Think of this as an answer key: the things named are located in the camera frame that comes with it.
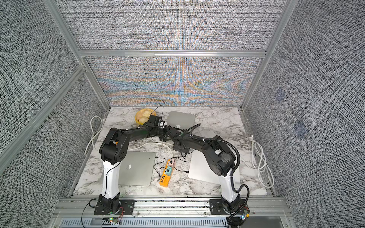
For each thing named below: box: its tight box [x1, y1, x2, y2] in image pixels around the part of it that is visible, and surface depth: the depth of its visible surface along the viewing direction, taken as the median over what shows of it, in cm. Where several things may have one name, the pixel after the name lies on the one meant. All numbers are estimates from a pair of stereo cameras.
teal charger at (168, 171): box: [165, 166, 173, 177], surface depth 81 cm
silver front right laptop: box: [188, 149, 221, 185], surface depth 86 cm
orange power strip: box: [159, 159, 175, 188], surface depth 82 cm
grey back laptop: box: [166, 110, 196, 130], surface depth 116 cm
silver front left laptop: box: [118, 151, 157, 187], surface depth 89 cm
